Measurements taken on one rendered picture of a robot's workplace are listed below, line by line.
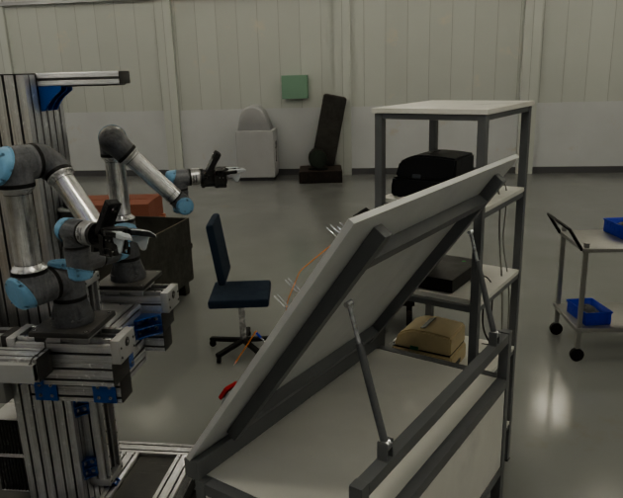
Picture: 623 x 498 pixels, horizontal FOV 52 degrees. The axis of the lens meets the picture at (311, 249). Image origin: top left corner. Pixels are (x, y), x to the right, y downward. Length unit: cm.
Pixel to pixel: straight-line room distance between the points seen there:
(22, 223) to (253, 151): 1002
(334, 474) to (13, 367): 115
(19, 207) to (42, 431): 107
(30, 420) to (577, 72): 1138
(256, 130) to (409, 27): 339
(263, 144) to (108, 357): 990
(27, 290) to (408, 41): 1078
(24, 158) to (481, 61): 1091
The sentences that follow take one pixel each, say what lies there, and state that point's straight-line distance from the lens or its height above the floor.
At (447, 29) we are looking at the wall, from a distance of 1250.
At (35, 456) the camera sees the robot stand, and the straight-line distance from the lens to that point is 302.
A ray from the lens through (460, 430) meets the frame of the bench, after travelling 234.
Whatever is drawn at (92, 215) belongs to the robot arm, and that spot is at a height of 158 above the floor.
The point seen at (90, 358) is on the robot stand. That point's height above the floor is 105.
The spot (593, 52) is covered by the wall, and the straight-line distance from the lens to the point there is 1292.
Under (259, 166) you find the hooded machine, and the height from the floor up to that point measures 28.
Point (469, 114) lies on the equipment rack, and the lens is 257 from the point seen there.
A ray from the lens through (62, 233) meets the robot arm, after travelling 207.
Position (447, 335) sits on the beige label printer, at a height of 84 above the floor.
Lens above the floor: 202
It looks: 16 degrees down
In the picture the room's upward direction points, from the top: 2 degrees counter-clockwise
